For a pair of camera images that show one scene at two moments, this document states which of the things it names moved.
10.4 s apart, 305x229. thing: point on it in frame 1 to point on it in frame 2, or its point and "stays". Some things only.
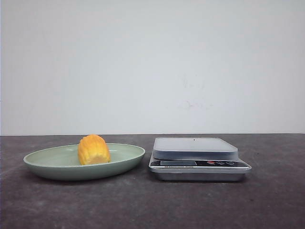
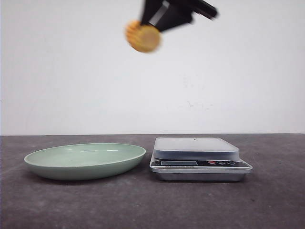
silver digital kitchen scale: (196, 159) stays
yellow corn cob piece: (93, 149) to (143, 38)
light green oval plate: (93, 158) stays
